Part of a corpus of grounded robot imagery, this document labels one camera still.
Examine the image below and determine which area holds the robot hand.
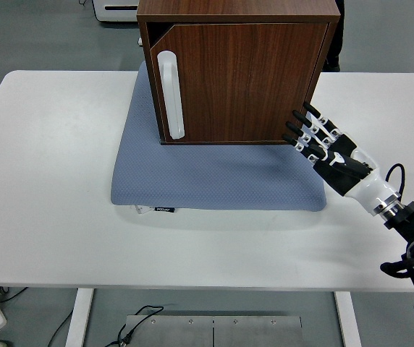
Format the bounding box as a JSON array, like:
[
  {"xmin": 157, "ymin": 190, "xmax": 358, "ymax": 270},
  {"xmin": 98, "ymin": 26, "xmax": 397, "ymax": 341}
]
[{"xmin": 282, "ymin": 102, "xmax": 400, "ymax": 217}]

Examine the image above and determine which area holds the brown wooden cabinet door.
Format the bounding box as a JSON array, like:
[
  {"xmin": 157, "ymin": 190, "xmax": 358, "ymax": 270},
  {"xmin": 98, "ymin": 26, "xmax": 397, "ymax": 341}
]
[{"xmin": 151, "ymin": 23, "xmax": 330, "ymax": 142}]

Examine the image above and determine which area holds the white cabinet door handle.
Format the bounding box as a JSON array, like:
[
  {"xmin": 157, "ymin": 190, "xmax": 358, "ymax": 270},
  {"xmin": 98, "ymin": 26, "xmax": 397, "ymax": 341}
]
[{"xmin": 156, "ymin": 50, "xmax": 186, "ymax": 141}]

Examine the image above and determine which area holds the brown wooden cabinet body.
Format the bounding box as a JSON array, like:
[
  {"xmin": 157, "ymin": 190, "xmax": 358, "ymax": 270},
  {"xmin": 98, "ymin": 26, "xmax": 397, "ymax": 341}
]
[{"xmin": 135, "ymin": 0, "xmax": 342, "ymax": 147}]

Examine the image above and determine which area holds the blue textured mat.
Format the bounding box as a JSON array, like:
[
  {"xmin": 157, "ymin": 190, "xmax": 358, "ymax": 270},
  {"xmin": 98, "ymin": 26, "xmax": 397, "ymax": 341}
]
[{"xmin": 110, "ymin": 61, "xmax": 327, "ymax": 213}]

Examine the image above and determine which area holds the white table leg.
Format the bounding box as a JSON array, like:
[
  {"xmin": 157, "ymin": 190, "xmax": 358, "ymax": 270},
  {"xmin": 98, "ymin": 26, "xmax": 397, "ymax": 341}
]
[
  {"xmin": 334, "ymin": 291, "xmax": 363, "ymax": 347},
  {"xmin": 64, "ymin": 288, "xmax": 95, "ymax": 347}
]

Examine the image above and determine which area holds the grey metal plate with screws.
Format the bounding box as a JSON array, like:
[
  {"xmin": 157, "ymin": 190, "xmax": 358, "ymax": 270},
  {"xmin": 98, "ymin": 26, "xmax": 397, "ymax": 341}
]
[
  {"xmin": 124, "ymin": 315, "xmax": 214, "ymax": 347},
  {"xmin": 213, "ymin": 316, "xmax": 302, "ymax": 347}
]

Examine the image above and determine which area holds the white appliance with slot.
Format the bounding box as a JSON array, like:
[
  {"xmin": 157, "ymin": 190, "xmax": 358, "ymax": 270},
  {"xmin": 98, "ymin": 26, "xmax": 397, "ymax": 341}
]
[{"xmin": 93, "ymin": 0, "xmax": 139, "ymax": 24}]

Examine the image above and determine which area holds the black cable with plug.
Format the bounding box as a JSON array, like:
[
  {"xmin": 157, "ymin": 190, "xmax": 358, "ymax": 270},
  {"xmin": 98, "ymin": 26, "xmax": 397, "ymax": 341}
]
[{"xmin": 105, "ymin": 305, "xmax": 165, "ymax": 347}]

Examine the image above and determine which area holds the thin black floor cable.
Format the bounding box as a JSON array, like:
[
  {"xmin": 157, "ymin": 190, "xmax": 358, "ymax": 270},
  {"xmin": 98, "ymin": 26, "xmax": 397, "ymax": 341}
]
[{"xmin": 46, "ymin": 312, "xmax": 75, "ymax": 347}]

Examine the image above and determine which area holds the black cable at power strip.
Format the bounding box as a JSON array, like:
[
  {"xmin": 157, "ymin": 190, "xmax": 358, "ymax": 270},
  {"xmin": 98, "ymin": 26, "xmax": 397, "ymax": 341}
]
[{"xmin": 0, "ymin": 286, "xmax": 29, "ymax": 304}]

